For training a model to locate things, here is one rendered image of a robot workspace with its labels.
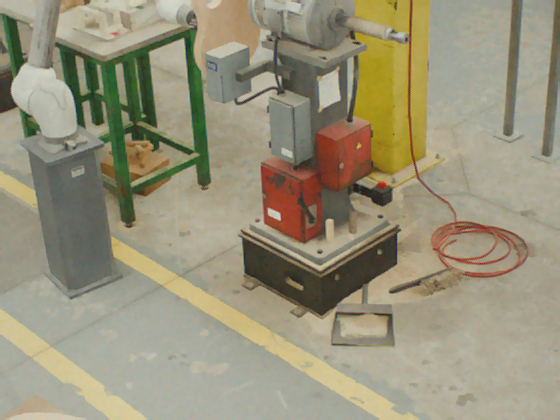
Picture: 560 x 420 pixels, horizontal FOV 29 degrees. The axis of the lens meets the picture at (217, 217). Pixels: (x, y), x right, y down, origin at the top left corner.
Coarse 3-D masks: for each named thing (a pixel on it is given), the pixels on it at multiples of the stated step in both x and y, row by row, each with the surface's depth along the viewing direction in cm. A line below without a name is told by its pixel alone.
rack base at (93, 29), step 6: (90, 24) 525; (96, 24) 525; (108, 24) 523; (78, 30) 521; (84, 30) 519; (90, 30) 518; (96, 30) 518; (126, 30) 515; (96, 36) 512; (102, 36) 510; (108, 36) 510; (114, 36) 510
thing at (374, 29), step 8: (352, 16) 417; (352, 24) 415; (360, 24) 412; (368, 24) 410; (376, 24) 408; (384, 24) 407; (360, 32) 414; (368, 32) 410; (376, 32) 407; (384, 40) 407
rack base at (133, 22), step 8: (112, 0) 528; (120, 0) 528; (120, 8) 518; (136, 8) 516; (144, 8) 517; (152, 8) 520; (112, 16) 522; (120, 16) 517; (128, 16) 513; (136, 16) 515; (144, 16) 518; (152, 16) 522; (128, 24) 515; (136, 24) 516; (144, 24) 520
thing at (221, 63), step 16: (224, 48) 440; (240, 48) 439; (208, 64) 439; (224, 64) 434; (240, 64) 440; (208, 80) 443; (224, 80) 437; (208, 96) 448; (224, 96) 441; (240, 96) 447; (256, 96) 448
